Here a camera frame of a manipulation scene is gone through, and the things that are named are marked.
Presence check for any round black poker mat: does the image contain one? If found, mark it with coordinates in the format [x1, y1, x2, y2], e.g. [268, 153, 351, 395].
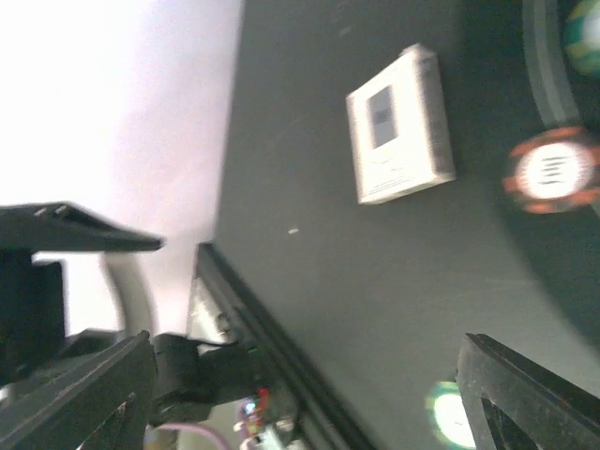
[521, 1, 599, 133]

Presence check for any black aluminium rail base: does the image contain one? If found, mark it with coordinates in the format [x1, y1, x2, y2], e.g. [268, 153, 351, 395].
[195, 244, 377, 449]

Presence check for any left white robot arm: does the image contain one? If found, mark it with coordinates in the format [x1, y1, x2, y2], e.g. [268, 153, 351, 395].
[1, 203, 268, 425]

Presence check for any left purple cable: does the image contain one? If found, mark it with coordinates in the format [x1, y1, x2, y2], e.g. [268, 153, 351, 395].
[149, 419, 226, 450]

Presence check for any white card deck box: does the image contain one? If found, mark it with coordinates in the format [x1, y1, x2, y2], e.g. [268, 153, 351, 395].
[346, 44, 457, 204]

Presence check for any brown chip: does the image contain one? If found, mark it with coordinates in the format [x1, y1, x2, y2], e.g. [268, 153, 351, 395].
[502, 127, 599, 215]

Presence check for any green poker chip stack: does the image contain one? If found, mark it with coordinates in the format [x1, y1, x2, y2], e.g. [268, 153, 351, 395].
[425, 380, 476, 449]

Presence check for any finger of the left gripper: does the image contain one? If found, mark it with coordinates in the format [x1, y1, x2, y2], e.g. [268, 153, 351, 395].
[1, 202, 164, 255]

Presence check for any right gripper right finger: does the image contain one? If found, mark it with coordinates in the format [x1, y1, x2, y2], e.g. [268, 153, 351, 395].
[457, 334, 599, 449]

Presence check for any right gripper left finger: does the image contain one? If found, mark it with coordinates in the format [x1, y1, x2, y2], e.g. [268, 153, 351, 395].
[1, 331, 155, 449]

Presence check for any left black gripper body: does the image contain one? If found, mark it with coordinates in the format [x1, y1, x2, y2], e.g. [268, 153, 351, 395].
[1, 250, 117, 384]

